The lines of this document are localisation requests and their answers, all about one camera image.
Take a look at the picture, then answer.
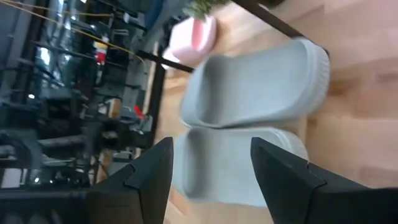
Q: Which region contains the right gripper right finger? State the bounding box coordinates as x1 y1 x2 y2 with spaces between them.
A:
250 137 398 224

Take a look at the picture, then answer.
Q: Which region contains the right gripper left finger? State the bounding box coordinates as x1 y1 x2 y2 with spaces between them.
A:
86 136 174 224

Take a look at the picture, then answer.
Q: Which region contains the grey rubber slide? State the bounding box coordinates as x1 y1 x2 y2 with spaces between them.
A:
171 126 309 208
179 37 331 129

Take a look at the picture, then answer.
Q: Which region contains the pink rubber slide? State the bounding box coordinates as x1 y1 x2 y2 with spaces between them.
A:
161 14 218 70

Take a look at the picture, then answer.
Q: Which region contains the black metal shoe shelf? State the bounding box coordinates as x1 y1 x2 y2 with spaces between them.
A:
136 0 331 74

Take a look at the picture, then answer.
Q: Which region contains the small green potted plant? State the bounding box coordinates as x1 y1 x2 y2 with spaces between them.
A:
182 0 233 20

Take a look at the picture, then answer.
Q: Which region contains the black aluminium table frame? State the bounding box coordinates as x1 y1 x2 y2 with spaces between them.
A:
148 60 167 149

